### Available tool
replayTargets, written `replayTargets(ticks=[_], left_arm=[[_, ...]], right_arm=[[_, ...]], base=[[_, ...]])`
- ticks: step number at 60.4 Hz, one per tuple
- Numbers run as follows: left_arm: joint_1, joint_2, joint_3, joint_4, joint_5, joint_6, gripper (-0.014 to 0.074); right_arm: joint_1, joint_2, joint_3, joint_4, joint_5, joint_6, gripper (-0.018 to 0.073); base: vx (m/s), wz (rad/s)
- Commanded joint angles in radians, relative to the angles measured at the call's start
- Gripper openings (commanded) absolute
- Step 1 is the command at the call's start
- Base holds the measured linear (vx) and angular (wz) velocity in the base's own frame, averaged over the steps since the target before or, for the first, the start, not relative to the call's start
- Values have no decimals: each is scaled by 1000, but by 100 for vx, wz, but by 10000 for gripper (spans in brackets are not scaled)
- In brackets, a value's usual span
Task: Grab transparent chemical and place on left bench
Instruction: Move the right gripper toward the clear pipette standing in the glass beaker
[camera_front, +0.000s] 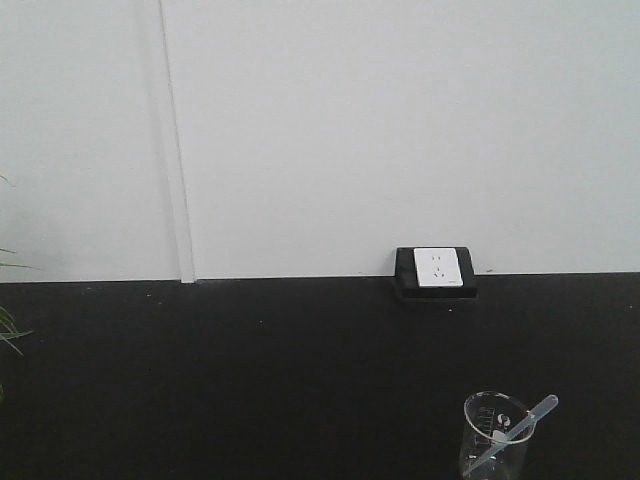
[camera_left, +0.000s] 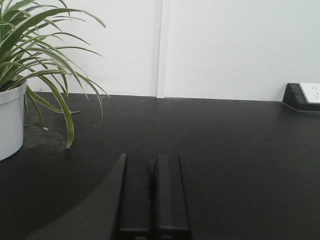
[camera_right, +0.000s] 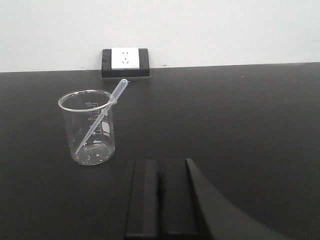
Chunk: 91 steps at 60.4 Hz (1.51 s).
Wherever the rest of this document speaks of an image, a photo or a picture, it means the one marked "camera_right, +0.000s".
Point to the glass beaker with pipette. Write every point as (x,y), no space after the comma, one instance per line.
(80,110)

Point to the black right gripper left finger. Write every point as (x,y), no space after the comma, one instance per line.
(142,218)

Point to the clear plastic pipette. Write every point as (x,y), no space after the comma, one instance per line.
(112,100)

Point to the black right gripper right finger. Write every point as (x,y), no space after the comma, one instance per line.
(217,218)

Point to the white wall socket black frame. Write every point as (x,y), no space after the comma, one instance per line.
(125,62)

